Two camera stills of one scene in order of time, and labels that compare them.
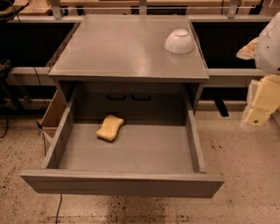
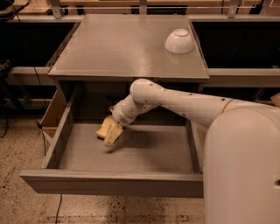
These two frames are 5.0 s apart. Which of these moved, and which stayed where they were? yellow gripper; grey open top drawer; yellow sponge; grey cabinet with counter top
Moved: yellow gripper
Stayed: grey open top drawer; yellow sponge; grey cabinet with counter top
